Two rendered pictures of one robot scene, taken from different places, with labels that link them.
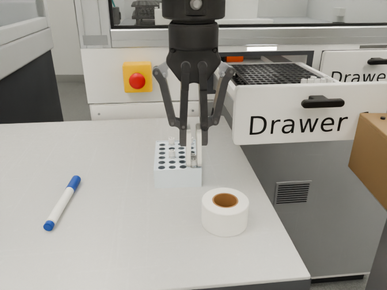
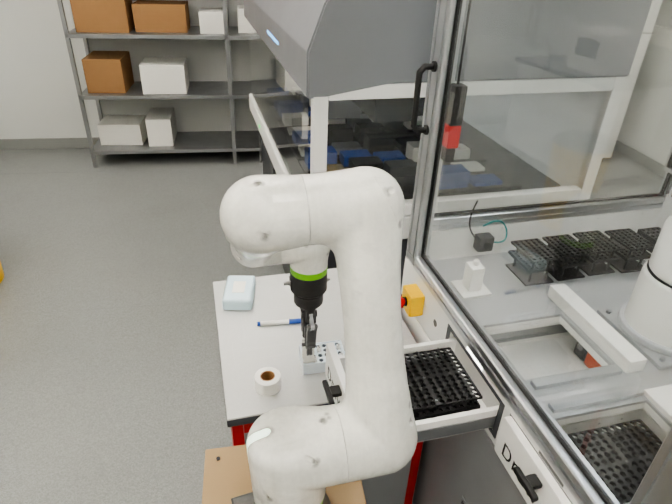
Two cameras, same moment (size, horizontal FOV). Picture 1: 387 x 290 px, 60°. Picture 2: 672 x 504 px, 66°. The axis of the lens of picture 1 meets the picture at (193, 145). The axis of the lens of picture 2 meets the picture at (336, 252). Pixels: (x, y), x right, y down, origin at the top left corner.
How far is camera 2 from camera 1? 1.35 m
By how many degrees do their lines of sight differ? 69
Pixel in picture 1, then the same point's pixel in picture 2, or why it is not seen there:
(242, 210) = (258, 382)
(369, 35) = (551, 451)
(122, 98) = not seen: hidden behind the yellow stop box
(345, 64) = (515, 450)
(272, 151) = (465, 460)
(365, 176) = not seen: hidden behind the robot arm
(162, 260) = (238, 366)
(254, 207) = (283, 400)
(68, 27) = not seen: outside the picture
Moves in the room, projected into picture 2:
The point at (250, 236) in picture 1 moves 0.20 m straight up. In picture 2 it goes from (255, 397) to (251, 339)
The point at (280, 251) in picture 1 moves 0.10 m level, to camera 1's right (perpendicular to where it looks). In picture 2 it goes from (244, 409) to (244, 441)
